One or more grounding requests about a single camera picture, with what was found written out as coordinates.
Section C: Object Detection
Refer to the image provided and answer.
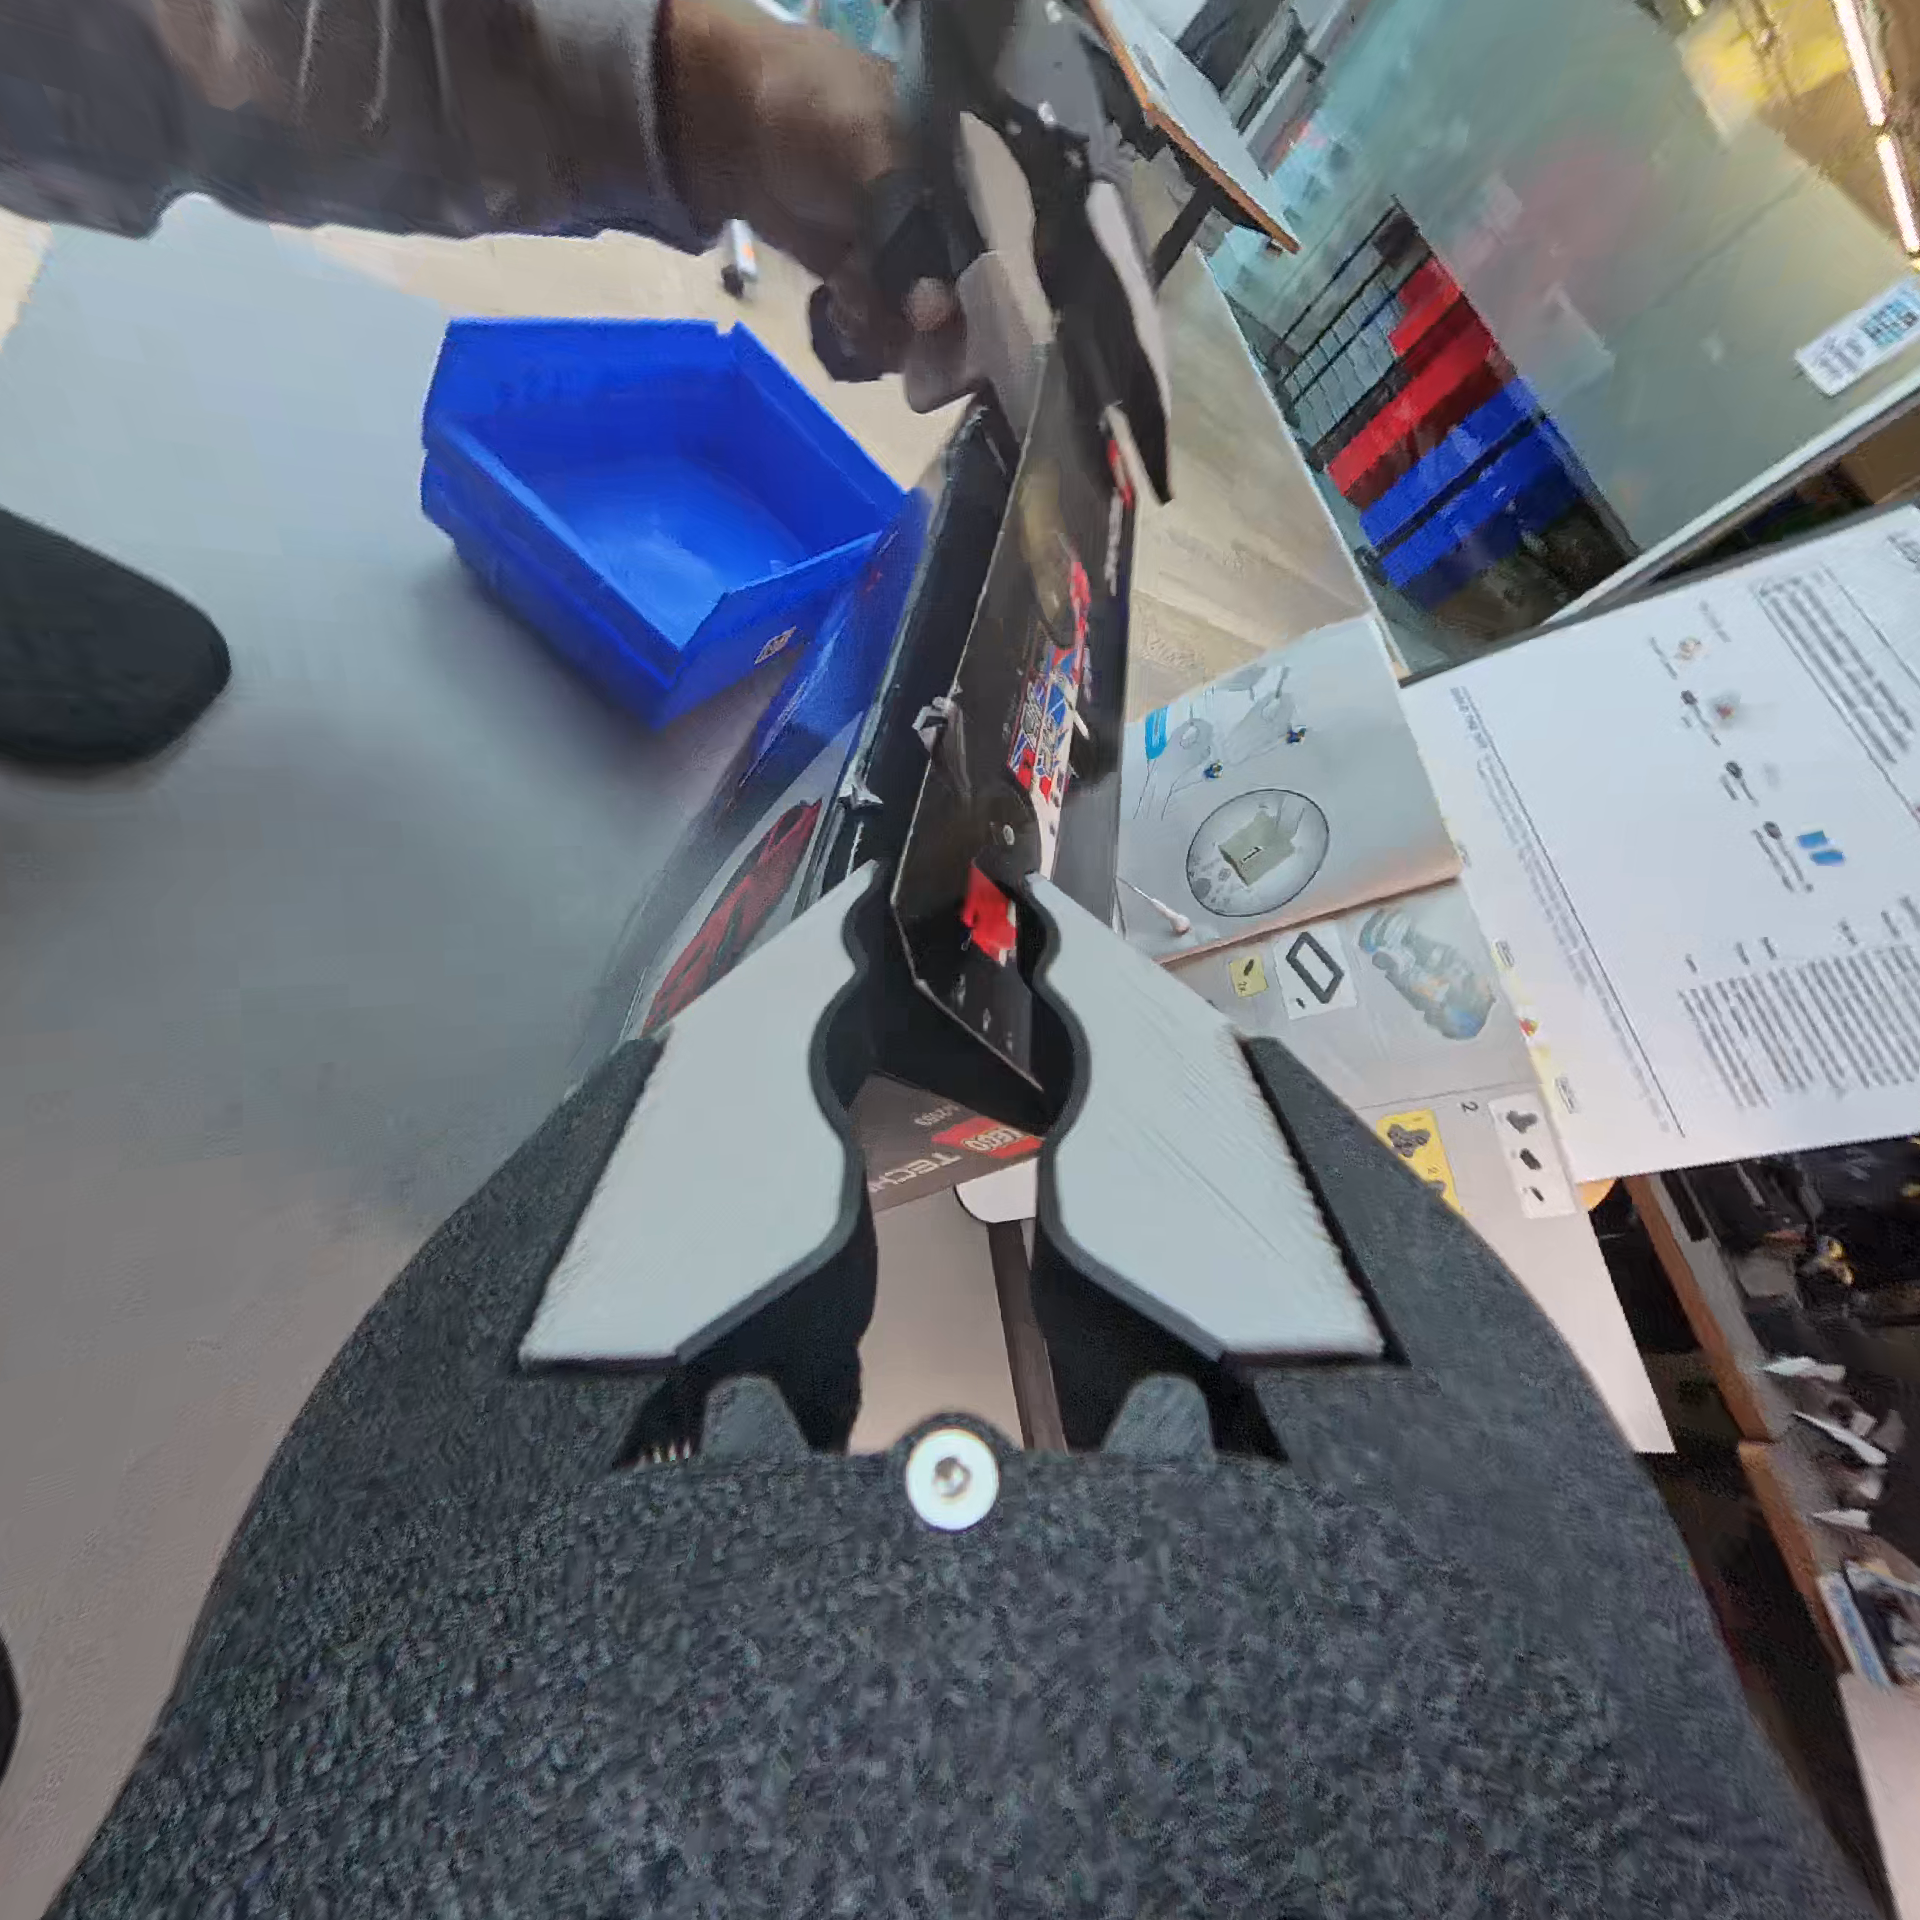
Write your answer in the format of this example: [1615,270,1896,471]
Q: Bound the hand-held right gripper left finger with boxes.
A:
[520,861,883,1368]

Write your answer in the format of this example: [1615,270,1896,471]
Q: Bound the blue plastic bin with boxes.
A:
[420,316,935,732]

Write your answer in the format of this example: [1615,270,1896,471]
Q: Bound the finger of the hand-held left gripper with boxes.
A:
[904,111,1057,415]
[1079,175,1178,506]

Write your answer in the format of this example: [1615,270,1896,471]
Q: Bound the white label on glass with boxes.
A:
[1792,277,1920,399]

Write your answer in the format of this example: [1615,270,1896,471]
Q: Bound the person's left forearm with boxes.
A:
[0,0,724,254]

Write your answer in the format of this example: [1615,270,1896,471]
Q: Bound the white printed paper sheet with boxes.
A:
[1400,507,1920,1191]

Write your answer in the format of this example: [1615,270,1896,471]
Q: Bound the wooden edged table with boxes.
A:
[1594,1140,1920,1704]
[1085,0,1306,287]

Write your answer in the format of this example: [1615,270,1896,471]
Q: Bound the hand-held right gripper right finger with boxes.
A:
[1027,872,1388,1366]

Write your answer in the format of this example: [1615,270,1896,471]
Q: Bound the person's left hand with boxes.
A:
[657,0,962,335]

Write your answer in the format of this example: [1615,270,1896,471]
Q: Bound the pile of black gear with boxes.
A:
[1651,1136,1920,1352]

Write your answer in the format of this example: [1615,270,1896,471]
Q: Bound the small white plastic parts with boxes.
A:
[1757,1347,1896,1535]

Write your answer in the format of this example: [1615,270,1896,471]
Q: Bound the grey instruction booklet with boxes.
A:
[1117,613,1679,1461]

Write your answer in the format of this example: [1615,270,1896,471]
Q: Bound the black printed toy car box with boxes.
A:
[621,348,1144,1226]

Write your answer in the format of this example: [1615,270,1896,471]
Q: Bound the stack of coloured plastic crates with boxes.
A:
[1267,200,1642,607]

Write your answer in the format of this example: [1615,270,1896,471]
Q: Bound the black rough object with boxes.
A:
[0,507,235,771]

